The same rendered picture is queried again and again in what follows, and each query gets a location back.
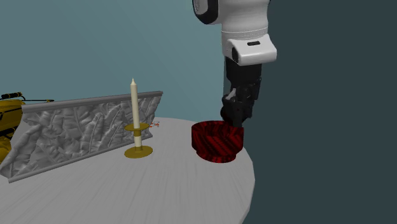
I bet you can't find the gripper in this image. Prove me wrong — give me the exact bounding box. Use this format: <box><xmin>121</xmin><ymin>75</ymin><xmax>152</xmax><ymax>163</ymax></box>
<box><xmin>219</xmin><ymin>57</ymin><xmax>263</xmax><ymax>128</ymax></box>

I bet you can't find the red black striped bowl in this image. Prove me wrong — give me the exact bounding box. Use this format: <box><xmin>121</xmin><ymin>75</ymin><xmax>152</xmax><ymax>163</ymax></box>
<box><xmin>191</xmin><ymin>120</ymin><xmax>245</xmax><ymax>164</ymax></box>

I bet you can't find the cream candle in gold holder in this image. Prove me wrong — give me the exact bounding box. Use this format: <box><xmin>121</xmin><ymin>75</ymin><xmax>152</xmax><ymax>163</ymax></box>
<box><xmin>123</xmin><ymin>78</ymin><xmax>154</xmax><ymax>159</ymax></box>

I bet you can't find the grey leaf relief panel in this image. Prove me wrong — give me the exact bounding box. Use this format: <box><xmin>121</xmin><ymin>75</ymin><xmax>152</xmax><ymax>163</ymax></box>
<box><xmin>0</xmin><ymin>90</ymin><xmax>164</xmax><ymax>184</ymax></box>

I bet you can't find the yellow black machine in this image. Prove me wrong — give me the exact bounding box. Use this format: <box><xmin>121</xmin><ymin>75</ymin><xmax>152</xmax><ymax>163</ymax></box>
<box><xmin>0</xmin><ymin>92</ymin><xmax>55</xmax><ymax>164</ymax></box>

